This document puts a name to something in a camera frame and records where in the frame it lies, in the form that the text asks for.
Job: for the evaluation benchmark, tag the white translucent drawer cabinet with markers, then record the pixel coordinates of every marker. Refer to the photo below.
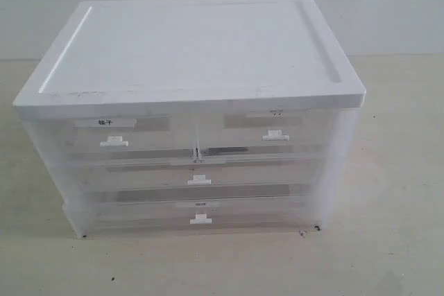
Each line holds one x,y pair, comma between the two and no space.
191,57

